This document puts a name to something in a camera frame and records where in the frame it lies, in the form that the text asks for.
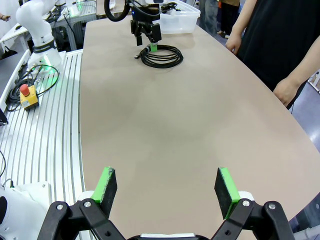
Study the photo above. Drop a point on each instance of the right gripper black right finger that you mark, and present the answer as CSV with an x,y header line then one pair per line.
x,y
226,192

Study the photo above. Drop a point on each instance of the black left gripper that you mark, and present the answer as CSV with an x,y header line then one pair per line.
x,y
143,18

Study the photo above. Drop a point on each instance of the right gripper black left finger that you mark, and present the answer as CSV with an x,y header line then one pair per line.
x,y
105,192

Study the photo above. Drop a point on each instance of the person's left forearm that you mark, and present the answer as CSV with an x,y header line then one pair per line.
x,y
310,62

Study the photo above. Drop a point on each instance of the person's right forearm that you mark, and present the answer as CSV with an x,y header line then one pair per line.
x,y
246,17

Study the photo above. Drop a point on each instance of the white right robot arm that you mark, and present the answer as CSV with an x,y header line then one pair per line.
x,y
20,212

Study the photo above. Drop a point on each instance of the person's right hand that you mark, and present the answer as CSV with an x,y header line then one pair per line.
x,y
236,42

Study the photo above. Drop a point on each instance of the person's left hand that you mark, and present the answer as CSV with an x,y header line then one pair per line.
x,y
287,91

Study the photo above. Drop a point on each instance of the clear plastic storage container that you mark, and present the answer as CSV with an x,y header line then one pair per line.
x,y
180,23

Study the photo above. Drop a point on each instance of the background person in jeans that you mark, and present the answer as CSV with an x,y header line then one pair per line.
x,y
208,15

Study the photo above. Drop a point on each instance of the background grey workbench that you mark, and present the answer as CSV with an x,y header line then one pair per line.
x,y
75,17

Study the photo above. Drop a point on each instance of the background person dark trousers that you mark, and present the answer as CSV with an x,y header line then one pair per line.
x,y
228,17

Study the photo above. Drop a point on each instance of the yellow emergency stop button box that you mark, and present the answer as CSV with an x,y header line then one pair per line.
x,y
28,100

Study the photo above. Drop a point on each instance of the person torso in black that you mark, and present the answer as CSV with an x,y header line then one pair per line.
x,y
275,37

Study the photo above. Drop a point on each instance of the white slotted aluminium base plate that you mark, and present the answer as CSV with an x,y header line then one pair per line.
x,y
50,150

